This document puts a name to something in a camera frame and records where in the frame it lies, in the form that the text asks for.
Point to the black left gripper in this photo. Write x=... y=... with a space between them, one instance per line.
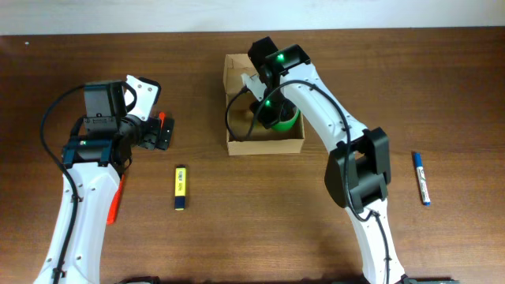
x=150 y=137

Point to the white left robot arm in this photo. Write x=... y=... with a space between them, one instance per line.
x=93 y=164

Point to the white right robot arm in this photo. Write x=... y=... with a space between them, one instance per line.
x=358 y=167

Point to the blue whiteboard marker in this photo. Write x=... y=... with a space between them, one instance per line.
x=421 y=180

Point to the orange utility knife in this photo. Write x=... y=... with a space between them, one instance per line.
x=114 y=206

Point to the green tape roll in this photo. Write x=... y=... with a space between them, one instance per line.
x=284 y=126

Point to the yellow highlighter with blue cap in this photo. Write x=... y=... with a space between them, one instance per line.
x=180 y=188

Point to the open brown cardboard box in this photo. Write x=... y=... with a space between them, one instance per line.
x=254 y=139

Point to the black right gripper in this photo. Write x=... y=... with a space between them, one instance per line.
x=267 y=116

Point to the orange and black stapler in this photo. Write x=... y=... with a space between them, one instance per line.
x=161 y=117

